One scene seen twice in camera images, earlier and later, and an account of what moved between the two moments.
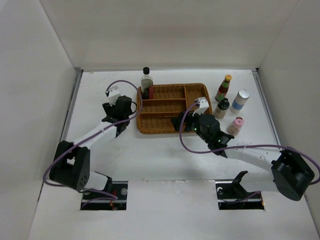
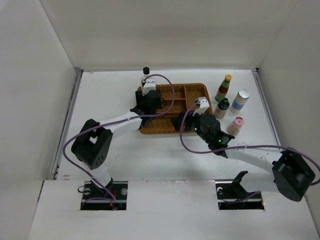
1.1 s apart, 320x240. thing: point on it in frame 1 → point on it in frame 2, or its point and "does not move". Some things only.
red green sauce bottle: (222, 90) does not move
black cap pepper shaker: (222, 106) does not move
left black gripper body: (109, 109) → (141, 98)
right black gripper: (188, 118) does not move
